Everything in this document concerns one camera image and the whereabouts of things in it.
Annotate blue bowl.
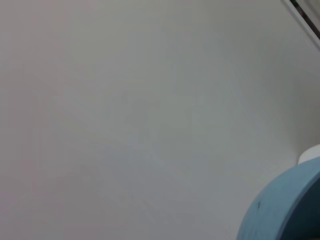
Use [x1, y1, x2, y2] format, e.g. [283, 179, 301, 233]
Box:
[236, 157, 320, 240]

